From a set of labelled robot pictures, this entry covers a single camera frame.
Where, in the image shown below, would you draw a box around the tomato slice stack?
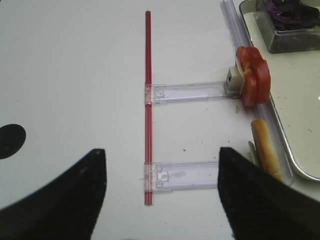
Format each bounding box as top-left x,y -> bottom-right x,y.
236,46 -> 271,107

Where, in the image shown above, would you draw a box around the upright bun half left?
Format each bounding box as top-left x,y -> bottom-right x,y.
248,118 -> 284,182

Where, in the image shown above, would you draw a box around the left clear long divider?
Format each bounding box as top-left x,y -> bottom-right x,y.
220,0 -> 294,186

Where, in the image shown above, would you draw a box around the left red rail strip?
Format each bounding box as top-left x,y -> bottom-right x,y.
144,10 -> 154,206

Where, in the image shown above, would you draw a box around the metal baking tray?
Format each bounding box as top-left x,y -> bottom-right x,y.
239,0 -> 320,181

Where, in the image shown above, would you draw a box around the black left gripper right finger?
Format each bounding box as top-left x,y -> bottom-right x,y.
217,147 -> 320,240

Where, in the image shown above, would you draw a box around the purple cabbage pieces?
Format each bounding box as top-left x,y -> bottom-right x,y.
265,0 -> 320,32

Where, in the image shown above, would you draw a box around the clear plastic salad container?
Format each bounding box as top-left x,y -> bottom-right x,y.
254,0 -> 320,54

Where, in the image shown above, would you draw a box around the white tomato pusher block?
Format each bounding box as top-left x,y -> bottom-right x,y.
224,66 -> 245,97

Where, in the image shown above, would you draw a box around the left upper clear pusher track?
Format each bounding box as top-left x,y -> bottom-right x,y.
144,81 -> 241,105

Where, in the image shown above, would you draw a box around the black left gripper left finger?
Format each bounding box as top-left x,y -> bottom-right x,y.
0,148 -> 107,240

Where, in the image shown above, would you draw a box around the clear pusher track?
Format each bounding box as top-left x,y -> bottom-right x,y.
144,161 -> 219,193
144,81 -> 241,105

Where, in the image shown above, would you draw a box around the left lower clear pusher track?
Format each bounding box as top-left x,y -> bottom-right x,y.
144,161 -> 219,193

